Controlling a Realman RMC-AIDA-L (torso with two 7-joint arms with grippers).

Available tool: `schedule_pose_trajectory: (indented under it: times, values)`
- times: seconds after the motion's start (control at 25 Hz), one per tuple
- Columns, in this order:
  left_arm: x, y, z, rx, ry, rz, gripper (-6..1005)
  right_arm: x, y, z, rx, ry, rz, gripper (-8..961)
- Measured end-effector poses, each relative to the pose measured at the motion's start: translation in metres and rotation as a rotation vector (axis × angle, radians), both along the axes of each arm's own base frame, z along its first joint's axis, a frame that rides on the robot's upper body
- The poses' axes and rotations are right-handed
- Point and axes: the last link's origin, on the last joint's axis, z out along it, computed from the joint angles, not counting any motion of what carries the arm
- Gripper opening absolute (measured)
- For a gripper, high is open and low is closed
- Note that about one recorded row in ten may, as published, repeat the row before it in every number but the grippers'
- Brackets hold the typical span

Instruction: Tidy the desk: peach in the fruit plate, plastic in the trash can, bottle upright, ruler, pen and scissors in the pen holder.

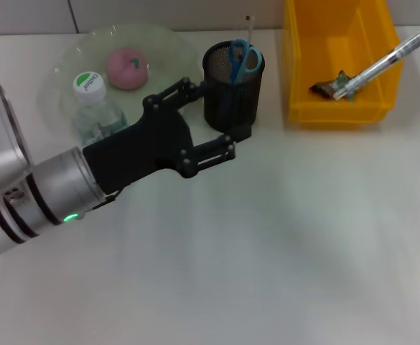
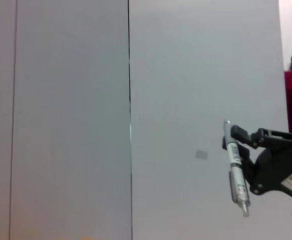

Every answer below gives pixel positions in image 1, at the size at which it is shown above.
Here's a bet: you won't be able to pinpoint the green plastic wrapper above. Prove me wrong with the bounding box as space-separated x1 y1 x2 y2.
309 70 363 102

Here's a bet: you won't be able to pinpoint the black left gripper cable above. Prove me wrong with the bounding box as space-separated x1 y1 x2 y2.
93 190 123 211

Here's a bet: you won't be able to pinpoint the clear green-label water bottle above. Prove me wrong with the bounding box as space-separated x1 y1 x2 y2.
72 71 131 148

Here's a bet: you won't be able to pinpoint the grey white ballpoint pen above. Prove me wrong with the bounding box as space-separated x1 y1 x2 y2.
333 23 420 101

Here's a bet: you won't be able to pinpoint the blue scissors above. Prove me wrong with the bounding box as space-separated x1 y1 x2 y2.
216 38 263 123

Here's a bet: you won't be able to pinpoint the pink toy peach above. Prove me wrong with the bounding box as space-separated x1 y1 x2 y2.
105 46 149 91

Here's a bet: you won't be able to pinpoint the pale green glass fruit plate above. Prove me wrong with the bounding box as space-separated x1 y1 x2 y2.
39 22 202 141

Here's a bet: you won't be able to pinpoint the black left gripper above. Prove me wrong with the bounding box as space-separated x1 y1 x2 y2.
82 78 252 195

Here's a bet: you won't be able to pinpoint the black mesh pen holder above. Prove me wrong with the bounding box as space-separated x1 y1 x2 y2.
202 40 266 134

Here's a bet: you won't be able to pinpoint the yellow plastic bin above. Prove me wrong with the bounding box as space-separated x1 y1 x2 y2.
281 0 405 130

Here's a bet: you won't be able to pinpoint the clear plastic ruler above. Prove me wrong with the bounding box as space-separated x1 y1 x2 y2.
236 14 256 46

